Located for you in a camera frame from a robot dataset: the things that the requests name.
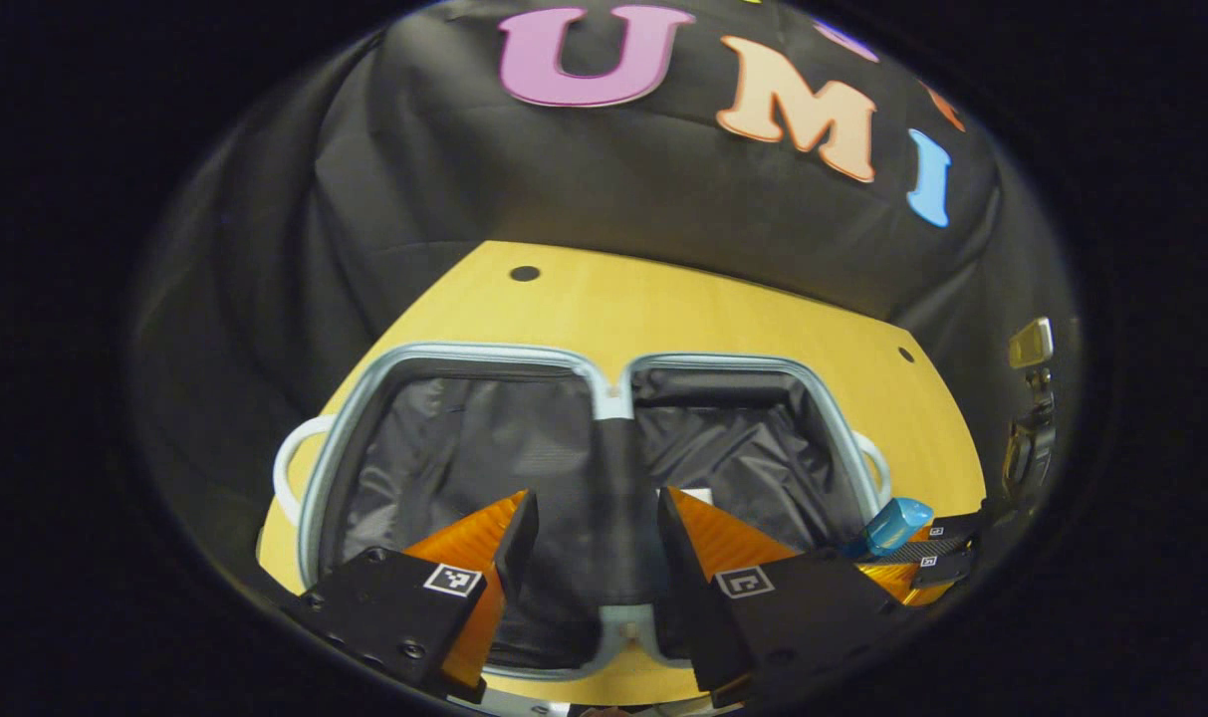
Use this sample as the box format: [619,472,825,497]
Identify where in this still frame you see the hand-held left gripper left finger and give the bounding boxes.
[283,488,541,703]

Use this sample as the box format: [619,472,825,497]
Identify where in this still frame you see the blue skincare bottle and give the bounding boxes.
[847,497,935,559]

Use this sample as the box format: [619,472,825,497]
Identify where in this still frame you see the small pale blue suitcase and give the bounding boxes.
[271,342,895,688]

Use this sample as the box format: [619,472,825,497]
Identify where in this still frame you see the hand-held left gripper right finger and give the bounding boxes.
[656,486,913,710]

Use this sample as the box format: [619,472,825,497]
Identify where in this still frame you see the black backdrop cloth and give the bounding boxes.
[130,0,1078,559]

